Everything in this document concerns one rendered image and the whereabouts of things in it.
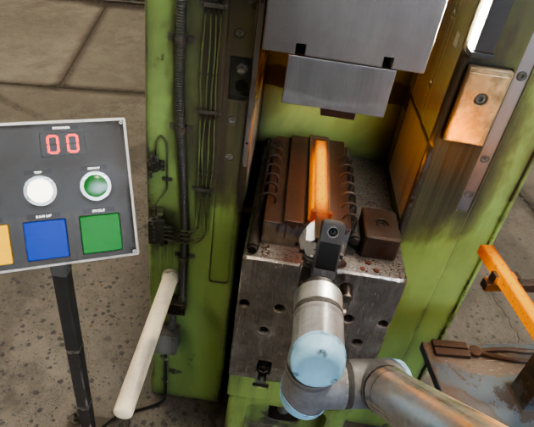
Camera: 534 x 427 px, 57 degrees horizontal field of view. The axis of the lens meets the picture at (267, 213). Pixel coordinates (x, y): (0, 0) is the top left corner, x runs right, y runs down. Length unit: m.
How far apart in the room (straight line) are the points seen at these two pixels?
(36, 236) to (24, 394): 1.10
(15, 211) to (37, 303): 1.32
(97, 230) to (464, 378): 0.86
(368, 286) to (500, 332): 1.47
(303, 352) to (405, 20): 0.59
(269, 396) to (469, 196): 0.79
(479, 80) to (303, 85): 0.38
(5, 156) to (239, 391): 0.91
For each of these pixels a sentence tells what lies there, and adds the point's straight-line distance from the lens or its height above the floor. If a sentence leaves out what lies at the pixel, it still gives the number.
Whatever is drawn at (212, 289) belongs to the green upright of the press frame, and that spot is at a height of 0.59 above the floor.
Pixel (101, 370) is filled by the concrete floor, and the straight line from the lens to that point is 2.07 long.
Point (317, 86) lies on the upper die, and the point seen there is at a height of 1.31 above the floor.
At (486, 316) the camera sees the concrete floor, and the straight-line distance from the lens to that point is 2.63.
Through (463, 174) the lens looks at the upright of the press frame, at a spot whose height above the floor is 1.10.
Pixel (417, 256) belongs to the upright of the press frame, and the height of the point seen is 0.83.
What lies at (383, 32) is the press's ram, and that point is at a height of 1.43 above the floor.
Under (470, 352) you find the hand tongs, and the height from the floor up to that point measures 0.78.
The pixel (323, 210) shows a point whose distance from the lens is 1.10.
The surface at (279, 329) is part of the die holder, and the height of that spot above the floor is 0.69.
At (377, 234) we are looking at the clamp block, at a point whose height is 0.98.
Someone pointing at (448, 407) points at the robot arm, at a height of 1.11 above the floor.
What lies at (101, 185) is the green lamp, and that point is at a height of 1.09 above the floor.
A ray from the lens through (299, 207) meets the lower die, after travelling 1.17.
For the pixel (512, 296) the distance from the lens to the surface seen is 1.07.
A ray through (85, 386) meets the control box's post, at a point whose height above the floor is 0.36.
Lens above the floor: 1.67
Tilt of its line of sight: 36 degrees down
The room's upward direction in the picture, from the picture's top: 9 degrees clockwise
